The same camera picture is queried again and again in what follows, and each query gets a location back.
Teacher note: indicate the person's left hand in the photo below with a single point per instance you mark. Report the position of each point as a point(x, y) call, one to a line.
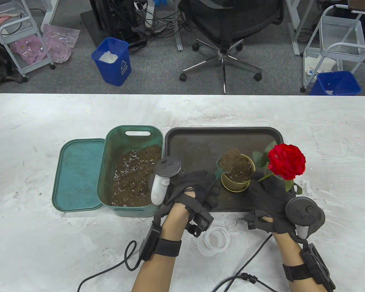
point(197, 184)

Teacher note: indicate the clear round plastic piece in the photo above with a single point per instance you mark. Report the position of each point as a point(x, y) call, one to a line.
point(232, 222)

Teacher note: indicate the yellow ribbed flower pot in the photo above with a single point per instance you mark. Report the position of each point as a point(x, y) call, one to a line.
point(234, 186)

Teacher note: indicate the person's right hand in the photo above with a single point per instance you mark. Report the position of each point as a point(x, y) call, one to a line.
point(270, 203)

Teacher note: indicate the person's left forearm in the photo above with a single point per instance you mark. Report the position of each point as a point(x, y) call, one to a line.
point(156, 267)

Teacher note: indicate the plain blue waste bin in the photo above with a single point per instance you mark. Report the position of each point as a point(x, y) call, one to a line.
point(337, 83)

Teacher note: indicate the aluminium rail piece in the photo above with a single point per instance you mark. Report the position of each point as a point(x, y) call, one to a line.
point(179, 41)

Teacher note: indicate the green plastic storage bin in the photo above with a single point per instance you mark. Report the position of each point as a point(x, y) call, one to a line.
point(118, 143)

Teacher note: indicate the dark brown plastic tray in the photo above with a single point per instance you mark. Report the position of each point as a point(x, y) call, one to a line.
point(194, 146)

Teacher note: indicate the white desk leg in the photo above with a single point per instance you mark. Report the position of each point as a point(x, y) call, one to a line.
point(296, 30)
point(50, 15)

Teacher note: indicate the brown potting mix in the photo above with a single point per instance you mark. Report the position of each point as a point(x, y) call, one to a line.
point(133, 179)
point(237, 164)

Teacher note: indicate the teal plastic bin lid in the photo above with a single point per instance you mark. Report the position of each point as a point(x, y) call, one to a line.
point(77, 176)

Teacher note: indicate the white power strip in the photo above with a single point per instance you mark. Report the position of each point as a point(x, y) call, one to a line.
point(149, 12)

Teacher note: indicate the dark grey right controller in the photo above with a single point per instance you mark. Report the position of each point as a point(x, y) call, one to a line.
point(304, 213)

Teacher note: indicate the person's right forearm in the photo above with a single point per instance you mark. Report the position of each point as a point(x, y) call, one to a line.
point(289, 249)

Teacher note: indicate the green garden trowel scoop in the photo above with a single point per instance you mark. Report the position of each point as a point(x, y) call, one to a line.
point(218, 165)

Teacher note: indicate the red artificial rose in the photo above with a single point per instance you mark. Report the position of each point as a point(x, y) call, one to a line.
point(286, 161)

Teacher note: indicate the blue bin with white symbol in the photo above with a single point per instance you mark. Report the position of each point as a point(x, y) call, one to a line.
point(111, 71)

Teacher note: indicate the pink plastic bag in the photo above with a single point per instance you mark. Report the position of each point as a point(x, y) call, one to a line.
point(60, 42)
point(29, 50)

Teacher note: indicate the black office chair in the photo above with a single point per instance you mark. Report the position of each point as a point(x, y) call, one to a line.
point(231, 21)

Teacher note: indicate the black computer tower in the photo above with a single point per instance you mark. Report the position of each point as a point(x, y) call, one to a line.
point(109, 15)

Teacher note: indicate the black labelled wrist box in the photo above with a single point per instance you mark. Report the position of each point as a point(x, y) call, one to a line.
point(149, 243)

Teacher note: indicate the white box in cart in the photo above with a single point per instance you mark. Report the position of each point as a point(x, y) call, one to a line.
point(319, 65)

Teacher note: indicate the black floor mat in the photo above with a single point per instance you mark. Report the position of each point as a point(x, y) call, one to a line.
point(91, 27)

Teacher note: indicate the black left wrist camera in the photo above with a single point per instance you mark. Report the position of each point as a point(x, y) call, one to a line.
point(202, 222)

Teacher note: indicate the grey and white left controller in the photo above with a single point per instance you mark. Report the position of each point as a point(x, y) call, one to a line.
point(158, 185)

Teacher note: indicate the black lattice wrist mount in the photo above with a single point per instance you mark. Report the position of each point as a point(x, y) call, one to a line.
point(319, 267)

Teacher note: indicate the white rolling cart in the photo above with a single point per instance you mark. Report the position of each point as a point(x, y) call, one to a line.
point(9, 7)
point(340, 33)

